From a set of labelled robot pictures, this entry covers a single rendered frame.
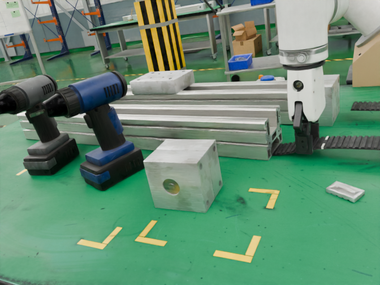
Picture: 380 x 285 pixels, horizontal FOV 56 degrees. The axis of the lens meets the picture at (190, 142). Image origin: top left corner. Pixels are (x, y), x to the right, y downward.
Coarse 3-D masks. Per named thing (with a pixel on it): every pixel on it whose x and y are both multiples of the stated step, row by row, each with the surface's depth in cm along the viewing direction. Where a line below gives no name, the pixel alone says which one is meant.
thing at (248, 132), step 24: (24, 120) 111; (72, 120) 98; (120, 120) 88; (144, 120) 84; (168, 120) 80; (192, 120) 77; (216, 120) 74; (240, 120) 72; (264, 120) 70; (96, 144) 97; (144, 144) 88; (240, 144) 75; (264, 144) 72
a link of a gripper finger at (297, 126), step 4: (296, 104) 64; (300, 104) 64; (296, 108) 64; (300, 108) 64; (296, 112) 64; (300, 112) 63; (296, 116) 64; (300, 116) 63; (296, 120) 63; (300, 120) 63; (296, 124) 63; (300, 124) 63; (296, 128) 63; (300, 128) 63
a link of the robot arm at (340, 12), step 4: (340, 0) 62; (344, 0) 63; (348, 0) 64; (340, 4) 62; (344, 4) 63; (348, 4) 64; (340, 8) 63; (344, 8) 64; (336, 12) 62; (340, 12) 63; (344, 12) 65; (336, 16) 63; (340, 16) 65; (332, 20) 64; (336, 20) 66; (328, 24) 66
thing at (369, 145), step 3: (369, 138) 67; (372, 138) 66; (375, 138) 66; (378, 138) 65; (369, 141) 65; (372, 141) 65; (375, 141) 64; (378, 141) 64; (369, 144) 64; (372, 144) 64; (375, 144) 63; (378, 144) 64; (366, 147) 64; (369, 147) 63; (372, 147) 63; (375, 147) 63; (378, 147) 63
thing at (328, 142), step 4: (328, 136) 71; (332, 136) 70; (324, 140) 70; (328, 140) 70; (332, 140) 69; (324, 144) 68; (328, 144) 68; (320, 148) 68; (324, 148) 67; (328, 148) 67
